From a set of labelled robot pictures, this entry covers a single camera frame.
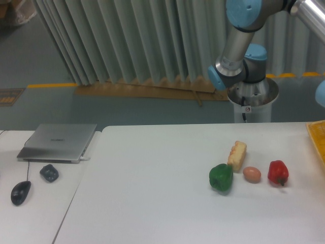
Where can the pale green pleated curtain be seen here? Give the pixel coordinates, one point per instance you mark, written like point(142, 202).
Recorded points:
point(141, 40)

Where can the cardboard box top left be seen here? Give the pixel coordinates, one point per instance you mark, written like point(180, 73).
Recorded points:
point(17, 12)

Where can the toy bread slice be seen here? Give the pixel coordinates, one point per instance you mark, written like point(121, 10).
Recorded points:
point(237, 155)

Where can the silver laptop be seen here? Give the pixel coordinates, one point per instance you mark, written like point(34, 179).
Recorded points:
point(58, 143)

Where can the yellow woven basket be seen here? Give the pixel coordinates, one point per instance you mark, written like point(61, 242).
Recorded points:
point(316, 134)

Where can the floor warning sticker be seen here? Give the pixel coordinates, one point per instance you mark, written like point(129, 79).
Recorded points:
point(10, 95)

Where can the black computer mouse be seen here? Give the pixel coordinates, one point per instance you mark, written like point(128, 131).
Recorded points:
point(20, 192)

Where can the brown egg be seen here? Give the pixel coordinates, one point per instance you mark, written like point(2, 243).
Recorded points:
point(252, 174)

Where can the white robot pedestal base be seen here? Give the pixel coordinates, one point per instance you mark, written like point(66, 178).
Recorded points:
point(252, 109)

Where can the red bell pepper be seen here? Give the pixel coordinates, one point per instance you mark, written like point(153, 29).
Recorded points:
point(278, 172)

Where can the green bell pepper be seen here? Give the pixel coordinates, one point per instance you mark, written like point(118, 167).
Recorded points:
point(221, 177)

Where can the dark grey small gadget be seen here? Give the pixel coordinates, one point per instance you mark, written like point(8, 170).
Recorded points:
point(49, 173)

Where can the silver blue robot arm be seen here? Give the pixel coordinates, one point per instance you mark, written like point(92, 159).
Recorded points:
point(241, 68)

